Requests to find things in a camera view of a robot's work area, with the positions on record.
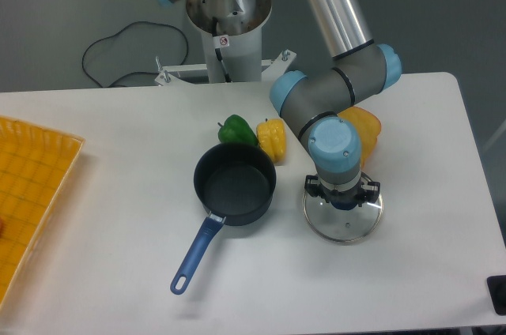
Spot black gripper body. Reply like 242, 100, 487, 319
319, 179, 360, 207

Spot glass lid blue knob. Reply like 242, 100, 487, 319
302, 192, 383, 244

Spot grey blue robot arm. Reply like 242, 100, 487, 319
158, 0, 402, 210

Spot yellow toy bell pepper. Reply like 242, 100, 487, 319
256, 119, 287, 164

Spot toy bread slice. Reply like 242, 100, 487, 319
338, 107, 382, 167

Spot green toy bell pepper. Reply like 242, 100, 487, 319
217, 115, 259, 147

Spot black corner object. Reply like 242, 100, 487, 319
486, 275, 506, 316

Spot yellow plastic basket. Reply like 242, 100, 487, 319
1, 116, 85, 304

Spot dark saucepan blue handle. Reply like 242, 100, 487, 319
170, 143, 277, 295

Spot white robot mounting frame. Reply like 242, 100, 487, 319
156, 0, 296, 85

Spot black cable on floor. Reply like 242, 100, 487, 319
81, 21, 190, 88

